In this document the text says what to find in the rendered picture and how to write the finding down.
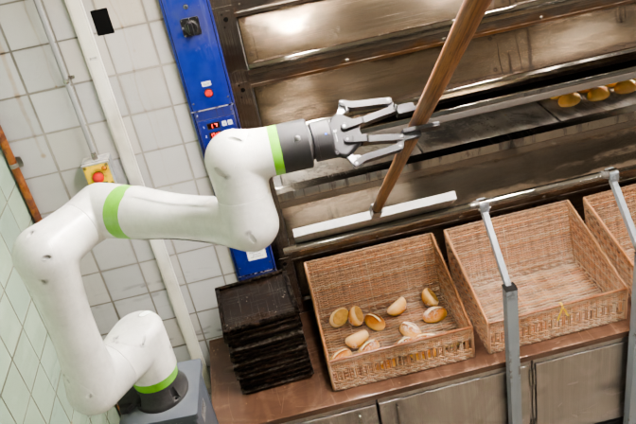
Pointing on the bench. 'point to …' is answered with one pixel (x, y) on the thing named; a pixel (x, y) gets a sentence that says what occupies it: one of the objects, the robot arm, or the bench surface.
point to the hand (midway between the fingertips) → (417, 119)
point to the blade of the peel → (374, 218)
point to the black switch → (190, 26)
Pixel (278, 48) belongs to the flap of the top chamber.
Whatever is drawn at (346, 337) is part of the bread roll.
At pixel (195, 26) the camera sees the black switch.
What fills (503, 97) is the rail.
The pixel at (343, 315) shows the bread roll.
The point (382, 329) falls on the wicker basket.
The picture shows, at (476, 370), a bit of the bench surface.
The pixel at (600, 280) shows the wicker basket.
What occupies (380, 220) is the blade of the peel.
